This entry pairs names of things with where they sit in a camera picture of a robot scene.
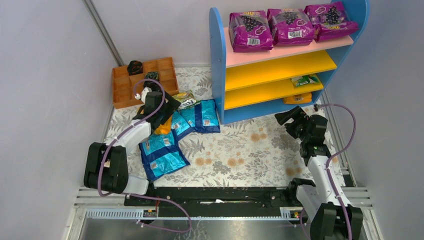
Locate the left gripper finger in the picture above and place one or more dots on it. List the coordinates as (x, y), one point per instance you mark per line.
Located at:
(141, 114)
(169, 107)

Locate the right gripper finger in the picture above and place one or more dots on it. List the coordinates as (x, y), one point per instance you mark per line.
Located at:
(295, 113)
(296, 128)

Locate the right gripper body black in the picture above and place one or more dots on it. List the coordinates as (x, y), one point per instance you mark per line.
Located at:
(292, 120)

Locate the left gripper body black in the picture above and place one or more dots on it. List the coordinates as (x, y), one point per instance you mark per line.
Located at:
(167, 108)

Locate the yellow green Fox's candy bag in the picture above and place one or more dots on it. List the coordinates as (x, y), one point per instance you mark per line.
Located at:
(186, 99)

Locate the orange mango candy bag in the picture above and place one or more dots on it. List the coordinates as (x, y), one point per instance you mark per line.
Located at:
(164, 127)

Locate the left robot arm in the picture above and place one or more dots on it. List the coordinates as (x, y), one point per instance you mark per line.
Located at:
(106, 168)

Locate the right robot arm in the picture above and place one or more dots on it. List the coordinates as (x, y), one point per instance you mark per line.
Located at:
(330, 213)

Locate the orange candy bag under shelf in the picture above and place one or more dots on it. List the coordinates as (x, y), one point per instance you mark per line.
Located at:
(297, 99)

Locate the blue candy bag middle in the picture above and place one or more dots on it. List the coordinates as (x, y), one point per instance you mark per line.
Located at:
(180, 125)

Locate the blue candy bag right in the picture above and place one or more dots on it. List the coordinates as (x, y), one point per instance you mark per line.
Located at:
(202, 117)

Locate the large blue candy bag front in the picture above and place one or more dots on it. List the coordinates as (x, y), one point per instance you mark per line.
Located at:
(161, 155)

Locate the blue shelf unit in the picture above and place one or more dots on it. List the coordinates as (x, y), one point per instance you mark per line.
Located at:
(250, 85)

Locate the middle purple candy bag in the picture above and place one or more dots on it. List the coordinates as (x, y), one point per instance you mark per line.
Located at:
(290, 26)

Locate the purple candy bag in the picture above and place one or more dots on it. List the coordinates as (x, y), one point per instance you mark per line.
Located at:
(290, 26)
(249, 32)
(330, 21)

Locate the left purple candy bag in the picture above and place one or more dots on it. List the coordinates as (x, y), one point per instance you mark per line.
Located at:
(249, 32)

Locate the right purple candy bag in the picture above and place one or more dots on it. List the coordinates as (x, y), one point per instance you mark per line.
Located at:
(330, 21)

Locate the black tape roll front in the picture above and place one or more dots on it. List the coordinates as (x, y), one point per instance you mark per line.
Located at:
(151, 85)

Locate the black tape roll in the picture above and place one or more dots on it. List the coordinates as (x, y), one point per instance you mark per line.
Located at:
(135, 67)
(152, 75)
(151, 85)

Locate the black tape roll middle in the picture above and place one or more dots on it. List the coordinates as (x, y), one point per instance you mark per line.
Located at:
(152, 75)

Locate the wooden compartment tray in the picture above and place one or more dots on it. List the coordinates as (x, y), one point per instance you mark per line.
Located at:
(123, 84)

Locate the black tape roll back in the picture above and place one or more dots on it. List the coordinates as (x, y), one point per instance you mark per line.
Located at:
(135, 67)

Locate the floral table mat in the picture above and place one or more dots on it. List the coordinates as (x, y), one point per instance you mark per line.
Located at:
(256, 152)

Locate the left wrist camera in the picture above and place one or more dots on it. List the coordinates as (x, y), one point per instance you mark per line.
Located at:
(142, 96)

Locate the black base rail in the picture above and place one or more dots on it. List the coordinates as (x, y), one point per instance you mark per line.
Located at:
(217, 201)

